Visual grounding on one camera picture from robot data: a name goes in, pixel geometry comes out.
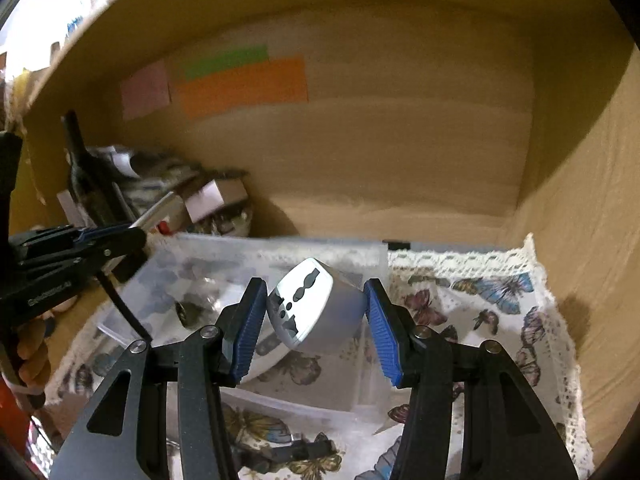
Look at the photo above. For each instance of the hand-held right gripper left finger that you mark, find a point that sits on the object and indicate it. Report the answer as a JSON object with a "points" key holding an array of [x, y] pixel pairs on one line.
{"points": [[246, 332]]}

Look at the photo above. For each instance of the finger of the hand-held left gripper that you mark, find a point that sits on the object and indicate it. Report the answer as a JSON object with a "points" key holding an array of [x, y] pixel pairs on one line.
{"points": [[97, 233], [112, 249]]}

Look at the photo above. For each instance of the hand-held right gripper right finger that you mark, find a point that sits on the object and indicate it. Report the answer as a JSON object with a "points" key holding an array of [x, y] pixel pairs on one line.
{"points": [[384, 332]]}

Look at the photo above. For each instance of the white travel plug adapter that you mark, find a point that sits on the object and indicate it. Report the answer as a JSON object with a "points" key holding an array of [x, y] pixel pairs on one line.
{"points": [[311, 310]]}

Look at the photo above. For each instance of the clear plastic container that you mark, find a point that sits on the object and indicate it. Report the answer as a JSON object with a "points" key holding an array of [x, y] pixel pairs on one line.
{"points": [[210, 270]]}

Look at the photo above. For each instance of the large cardboard box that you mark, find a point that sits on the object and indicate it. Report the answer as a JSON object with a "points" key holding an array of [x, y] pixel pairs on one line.
{"points": [[400, 160]]}

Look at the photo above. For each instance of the person's left hand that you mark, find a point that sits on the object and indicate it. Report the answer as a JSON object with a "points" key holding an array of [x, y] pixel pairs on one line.
{"points": [[31, 360]]}

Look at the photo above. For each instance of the dark glass bottle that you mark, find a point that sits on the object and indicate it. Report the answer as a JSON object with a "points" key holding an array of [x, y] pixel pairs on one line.
{"points": [[87, 180]]}

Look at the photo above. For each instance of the small metal object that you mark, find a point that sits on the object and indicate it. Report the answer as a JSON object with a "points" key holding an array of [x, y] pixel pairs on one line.
{"points": [[192, 310]]}

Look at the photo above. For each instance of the silver flat packet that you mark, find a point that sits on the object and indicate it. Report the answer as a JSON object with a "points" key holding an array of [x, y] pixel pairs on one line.
{"points": [[160, 212]]}

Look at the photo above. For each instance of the small open cardboard box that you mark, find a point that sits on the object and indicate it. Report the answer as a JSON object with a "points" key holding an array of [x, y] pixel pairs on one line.
{"points": [[215, 196]]}

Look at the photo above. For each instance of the butterfly printed lace cloth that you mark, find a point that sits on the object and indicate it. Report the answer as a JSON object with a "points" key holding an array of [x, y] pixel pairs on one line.
{"points": [[500, 300]]}

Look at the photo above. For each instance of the black plastic clip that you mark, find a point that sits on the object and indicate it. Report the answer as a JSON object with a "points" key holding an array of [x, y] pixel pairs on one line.
{"points": [[300, 452]]}

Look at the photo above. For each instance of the pink sticky note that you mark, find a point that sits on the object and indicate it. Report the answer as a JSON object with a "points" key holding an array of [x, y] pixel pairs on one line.
{"points": [[146, 89]]}

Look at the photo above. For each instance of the orange sticky note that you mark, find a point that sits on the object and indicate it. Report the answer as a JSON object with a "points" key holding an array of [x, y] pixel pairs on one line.
{"points": [[245, 87]]}

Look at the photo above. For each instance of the green sticky note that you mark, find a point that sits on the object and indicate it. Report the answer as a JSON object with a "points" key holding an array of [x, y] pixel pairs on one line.
{"points": [[225, 61]]}

